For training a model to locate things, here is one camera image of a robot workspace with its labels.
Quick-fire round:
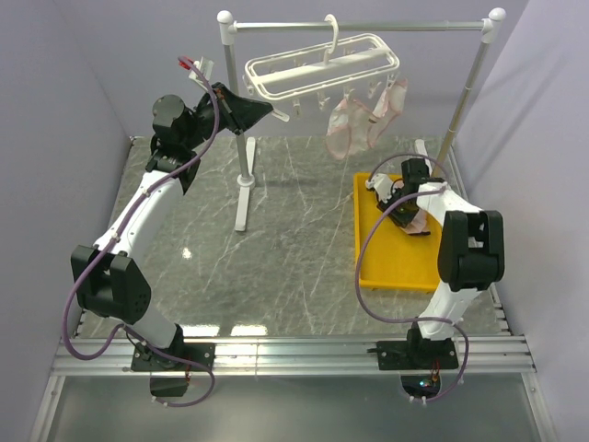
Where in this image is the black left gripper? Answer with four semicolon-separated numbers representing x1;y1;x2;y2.
184;82;273;151

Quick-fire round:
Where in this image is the white far-side hanger clip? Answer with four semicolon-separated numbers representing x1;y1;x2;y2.
271;109;290;122

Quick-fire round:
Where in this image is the white pink underwear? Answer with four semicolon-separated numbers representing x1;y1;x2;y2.
325;78;409;160

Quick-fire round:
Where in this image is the white plastic clip hanger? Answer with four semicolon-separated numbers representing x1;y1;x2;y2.
243;14;400;102

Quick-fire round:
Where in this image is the white end hanger clip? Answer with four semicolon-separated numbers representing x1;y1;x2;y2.
383;75;397;95

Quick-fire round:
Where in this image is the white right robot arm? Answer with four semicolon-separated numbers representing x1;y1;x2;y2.
365;156;505;369

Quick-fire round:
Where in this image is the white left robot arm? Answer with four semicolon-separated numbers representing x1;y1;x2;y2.
64;83;273;408

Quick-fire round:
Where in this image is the white metal clothes rack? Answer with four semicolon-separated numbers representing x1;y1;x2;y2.
215;6;507;231

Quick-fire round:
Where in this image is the yellow plastic tray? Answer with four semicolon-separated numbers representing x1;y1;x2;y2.
353;172;442;293

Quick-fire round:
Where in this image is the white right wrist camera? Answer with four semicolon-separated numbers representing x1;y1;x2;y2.
365;173;394;202

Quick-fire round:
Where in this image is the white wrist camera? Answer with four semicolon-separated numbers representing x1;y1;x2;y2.
365;173;394;202
179;56;214;91

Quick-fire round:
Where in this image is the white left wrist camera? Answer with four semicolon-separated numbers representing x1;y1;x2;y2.
179;56;214;91

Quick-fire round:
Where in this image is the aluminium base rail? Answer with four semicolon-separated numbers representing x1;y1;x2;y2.
30;334;557;441

